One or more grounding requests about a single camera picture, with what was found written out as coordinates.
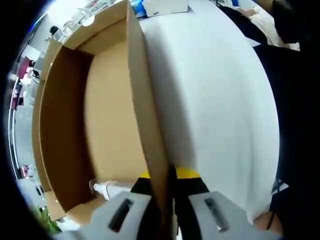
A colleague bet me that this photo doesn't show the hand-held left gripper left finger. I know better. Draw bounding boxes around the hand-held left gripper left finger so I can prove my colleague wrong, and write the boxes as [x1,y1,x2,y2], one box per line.
[53,170,163,240]

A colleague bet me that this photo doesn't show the person's black clothing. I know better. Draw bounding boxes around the person's black clothing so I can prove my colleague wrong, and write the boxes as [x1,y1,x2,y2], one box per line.
[252,44,320,240]

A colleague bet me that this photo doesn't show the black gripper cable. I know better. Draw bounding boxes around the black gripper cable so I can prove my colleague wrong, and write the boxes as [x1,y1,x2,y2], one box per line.
[266,211,276,231]

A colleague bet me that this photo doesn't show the white barcode carton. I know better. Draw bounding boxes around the white barcode carton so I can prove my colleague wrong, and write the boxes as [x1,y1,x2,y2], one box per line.
[142,0,190,18]

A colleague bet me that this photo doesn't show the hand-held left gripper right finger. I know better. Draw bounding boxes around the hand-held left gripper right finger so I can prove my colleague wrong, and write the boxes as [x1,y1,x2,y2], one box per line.
[173,166,276,240]

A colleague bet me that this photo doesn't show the green potted plant white pot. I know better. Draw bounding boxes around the green potted plant white pot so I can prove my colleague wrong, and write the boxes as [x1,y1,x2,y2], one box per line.
[28,201,81,233]

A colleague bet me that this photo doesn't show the magenta red wall screen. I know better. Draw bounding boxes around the magenta red wall screen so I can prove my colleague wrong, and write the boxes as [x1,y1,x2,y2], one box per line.
[18,61,33,80]

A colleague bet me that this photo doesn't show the light blue wet wipes pack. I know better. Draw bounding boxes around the light blue wet wipes pack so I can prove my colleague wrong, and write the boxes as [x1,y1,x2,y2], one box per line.
[131,0,146,19]

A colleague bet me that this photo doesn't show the group of white office chairs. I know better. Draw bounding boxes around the group of white office chairs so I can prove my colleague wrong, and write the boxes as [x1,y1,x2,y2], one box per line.
[53,0,101,41]

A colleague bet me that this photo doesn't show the brown cardboard shoe box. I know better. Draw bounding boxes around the brown cardboard shoe box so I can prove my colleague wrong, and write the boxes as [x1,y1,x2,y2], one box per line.
[31,0,177,237]

